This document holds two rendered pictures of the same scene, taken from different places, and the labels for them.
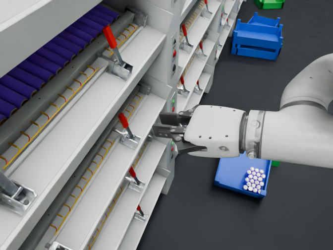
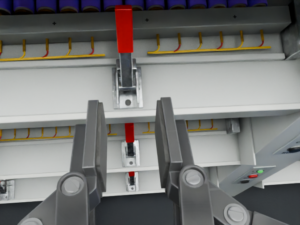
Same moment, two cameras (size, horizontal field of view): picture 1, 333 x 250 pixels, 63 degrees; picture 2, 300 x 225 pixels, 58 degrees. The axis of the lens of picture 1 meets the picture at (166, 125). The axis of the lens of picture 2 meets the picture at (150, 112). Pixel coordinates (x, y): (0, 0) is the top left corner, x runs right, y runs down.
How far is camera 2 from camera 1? 0.45 m
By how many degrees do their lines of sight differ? 37
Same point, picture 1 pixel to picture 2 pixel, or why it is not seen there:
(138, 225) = (118, 184)
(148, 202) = (158, 181)
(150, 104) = (263, 78)
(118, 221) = (59, 157)
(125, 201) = not seen: hidden behind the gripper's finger
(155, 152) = (212, 152)
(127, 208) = not seen: hidden behind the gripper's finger
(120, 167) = (52, 102)
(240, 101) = not seen: outside the picture
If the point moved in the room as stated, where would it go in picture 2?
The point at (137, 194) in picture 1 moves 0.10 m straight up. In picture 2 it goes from (118, 161) to (113, 138)
